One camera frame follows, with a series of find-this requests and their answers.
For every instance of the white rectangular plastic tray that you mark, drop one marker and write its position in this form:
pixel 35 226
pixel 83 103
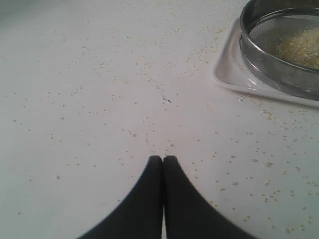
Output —
pixel 231 72

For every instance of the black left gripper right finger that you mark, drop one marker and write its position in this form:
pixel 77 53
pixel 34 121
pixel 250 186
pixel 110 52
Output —
pixel 187 214

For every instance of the pile of beige sand grains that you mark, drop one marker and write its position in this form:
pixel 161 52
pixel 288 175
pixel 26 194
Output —
pixel 301 48

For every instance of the round steel mesh sieve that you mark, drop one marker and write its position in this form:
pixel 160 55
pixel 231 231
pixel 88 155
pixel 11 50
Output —
pixel 262 24

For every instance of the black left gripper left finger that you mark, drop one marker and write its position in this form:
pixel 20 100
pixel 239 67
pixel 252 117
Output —
pixel 140 214

